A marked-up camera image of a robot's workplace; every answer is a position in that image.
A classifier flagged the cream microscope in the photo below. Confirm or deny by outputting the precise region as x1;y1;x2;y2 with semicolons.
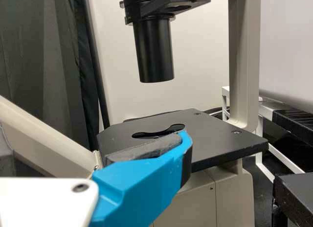
0;0;269;227

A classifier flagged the black platform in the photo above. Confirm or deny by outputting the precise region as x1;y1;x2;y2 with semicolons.
271;109;313;138
273;172;313;227

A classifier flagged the white metal frame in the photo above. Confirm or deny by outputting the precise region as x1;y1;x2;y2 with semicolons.
221;86;306;176

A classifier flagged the black cable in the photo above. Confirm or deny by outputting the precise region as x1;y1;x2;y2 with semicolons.
80;28;110;127

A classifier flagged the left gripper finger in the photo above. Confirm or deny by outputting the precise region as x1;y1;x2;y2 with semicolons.
89;129;193;227

